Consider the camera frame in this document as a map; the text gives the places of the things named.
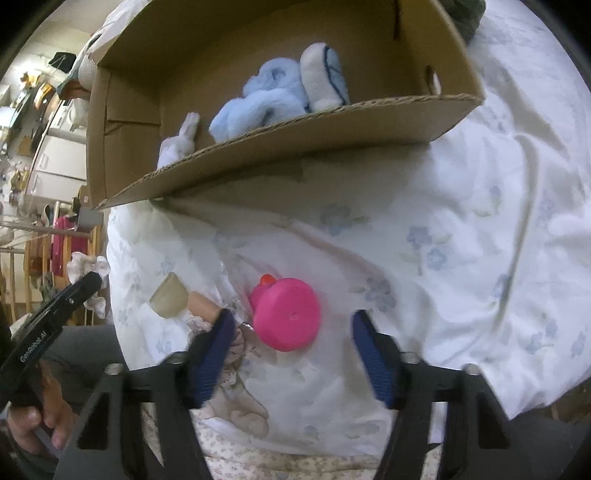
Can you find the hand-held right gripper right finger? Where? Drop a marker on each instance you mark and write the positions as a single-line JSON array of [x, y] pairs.
[[371, 355]]

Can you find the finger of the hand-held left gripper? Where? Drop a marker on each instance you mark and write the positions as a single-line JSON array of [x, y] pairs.
[[74, 295]]

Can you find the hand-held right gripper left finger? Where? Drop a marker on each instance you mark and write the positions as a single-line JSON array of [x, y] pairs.
[[217, 350]]

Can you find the pink plastic toy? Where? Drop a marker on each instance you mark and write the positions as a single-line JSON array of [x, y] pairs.
[[288, 316]]

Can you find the brown cardboard box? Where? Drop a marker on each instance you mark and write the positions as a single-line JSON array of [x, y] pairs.
[[286, 152]]

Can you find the person's left hand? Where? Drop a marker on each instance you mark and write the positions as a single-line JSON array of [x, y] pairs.
[[57, 406]]

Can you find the white ruffled cloth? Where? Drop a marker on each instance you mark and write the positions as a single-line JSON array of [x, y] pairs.
[[85, 265]]

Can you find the baby doll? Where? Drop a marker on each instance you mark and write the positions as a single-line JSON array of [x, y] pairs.
[[203, 307]]

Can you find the pink hanging cloth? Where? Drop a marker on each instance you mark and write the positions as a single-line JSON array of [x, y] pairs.
[[62, 244]]

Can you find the person's grey pants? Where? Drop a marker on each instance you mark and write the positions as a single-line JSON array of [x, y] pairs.
[[83, 350]]

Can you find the wooden rack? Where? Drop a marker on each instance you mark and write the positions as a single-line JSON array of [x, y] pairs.
[[32, 258]]

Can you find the white bear print cloth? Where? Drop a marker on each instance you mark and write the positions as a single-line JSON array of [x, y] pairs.
[[240, 408]]

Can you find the small beige cup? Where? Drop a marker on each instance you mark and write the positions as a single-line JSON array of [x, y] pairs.
[[167, 297]]

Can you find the small floral print cloth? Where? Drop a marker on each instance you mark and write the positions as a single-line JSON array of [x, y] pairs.
[[286, 466]]

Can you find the white cabinet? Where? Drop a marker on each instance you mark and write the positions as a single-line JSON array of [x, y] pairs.
[[57, 157]]

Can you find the white floral bedsheet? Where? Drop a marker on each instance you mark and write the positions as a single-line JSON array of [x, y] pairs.
[[461, 221]]

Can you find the small white fluffy cloth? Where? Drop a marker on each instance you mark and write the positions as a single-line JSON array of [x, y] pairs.
[[178, 143]]

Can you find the white pillow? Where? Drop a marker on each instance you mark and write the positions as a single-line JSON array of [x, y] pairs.
[[94, 55]]

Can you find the light blue fluffy cloth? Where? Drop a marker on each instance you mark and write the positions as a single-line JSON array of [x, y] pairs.
[[258, 104]]

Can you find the white and blue rolled sock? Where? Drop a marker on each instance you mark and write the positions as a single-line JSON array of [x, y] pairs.
[[323, 74]]

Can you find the dark green cloth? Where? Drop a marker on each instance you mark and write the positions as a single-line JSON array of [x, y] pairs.
[[464, 16]]

